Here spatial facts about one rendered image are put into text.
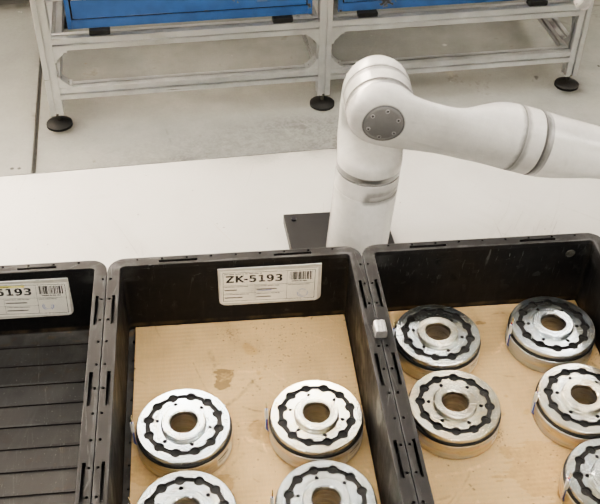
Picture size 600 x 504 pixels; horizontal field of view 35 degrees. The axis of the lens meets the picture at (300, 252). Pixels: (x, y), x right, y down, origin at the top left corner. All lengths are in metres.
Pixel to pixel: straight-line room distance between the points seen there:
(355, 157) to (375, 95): 0.12
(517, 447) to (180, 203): 0.74
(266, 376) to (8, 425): 0.30
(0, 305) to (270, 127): 1.93
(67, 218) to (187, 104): 1.60
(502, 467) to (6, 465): 0.53
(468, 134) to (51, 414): 0.63
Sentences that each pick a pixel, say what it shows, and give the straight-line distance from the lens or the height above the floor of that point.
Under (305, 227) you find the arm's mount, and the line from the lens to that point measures 1.52.
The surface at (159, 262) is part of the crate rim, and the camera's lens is 1.14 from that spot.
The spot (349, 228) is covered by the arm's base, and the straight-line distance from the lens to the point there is 1.39.
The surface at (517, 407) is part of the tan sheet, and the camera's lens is 1.15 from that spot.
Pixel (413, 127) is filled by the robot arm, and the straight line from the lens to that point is 1.27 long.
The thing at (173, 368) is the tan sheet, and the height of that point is 0.83.
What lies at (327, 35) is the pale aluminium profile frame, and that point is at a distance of 3.00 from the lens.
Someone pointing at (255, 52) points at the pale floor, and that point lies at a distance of 3.42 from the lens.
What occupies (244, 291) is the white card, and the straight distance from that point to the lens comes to 1.17.
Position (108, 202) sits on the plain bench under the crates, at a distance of 1.62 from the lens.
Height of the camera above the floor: 1.69
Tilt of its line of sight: 41 degrees down
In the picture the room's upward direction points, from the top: 1 degrees clockwise
